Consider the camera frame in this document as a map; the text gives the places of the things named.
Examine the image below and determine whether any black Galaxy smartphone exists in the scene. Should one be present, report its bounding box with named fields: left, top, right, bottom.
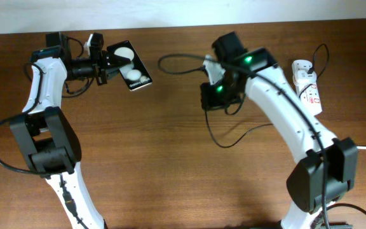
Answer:
left=107, top=40, right=153, bottom=91

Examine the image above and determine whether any black USB charging cable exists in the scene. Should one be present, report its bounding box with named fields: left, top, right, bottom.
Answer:
left=203, top=43, right=330, bottom=149

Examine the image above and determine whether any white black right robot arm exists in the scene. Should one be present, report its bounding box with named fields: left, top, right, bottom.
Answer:
left=200, top=32, right=358, bottom=228

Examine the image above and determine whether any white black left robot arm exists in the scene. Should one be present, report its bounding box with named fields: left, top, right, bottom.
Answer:
left=10, top=32, right=135, bottom=228

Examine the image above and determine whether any white USB charger plug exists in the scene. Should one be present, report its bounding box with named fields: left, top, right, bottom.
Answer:
left=293, top=70, right=316, bottom=87

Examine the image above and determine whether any white power strip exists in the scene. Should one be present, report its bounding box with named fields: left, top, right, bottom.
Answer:
left=292, top=60, right=322, bottom=116

